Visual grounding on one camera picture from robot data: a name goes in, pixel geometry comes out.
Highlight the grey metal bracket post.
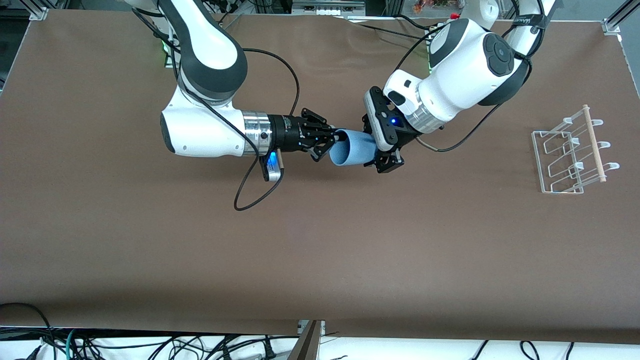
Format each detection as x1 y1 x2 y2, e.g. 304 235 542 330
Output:
287 320 327 360

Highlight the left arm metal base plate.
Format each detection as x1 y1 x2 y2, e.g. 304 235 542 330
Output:
425 30 437 73

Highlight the grey electronics box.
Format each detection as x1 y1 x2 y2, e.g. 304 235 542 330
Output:
291 0 367 16

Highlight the white wire cup rack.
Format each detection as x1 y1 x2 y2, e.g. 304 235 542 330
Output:
531 104 621 195

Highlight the blue plastic cup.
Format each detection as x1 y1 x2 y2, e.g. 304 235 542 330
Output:
328 128 379 168

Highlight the black base cable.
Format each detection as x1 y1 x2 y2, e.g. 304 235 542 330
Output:
345 16 431 41
397 14 436 31

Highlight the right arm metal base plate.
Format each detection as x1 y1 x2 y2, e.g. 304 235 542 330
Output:
160 35 182 68

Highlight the aluminium frame beam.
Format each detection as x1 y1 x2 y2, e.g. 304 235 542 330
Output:
27 0 49 22
601 0 640 37

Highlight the orange background clutter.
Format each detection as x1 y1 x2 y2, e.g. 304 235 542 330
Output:
414 0 453 13

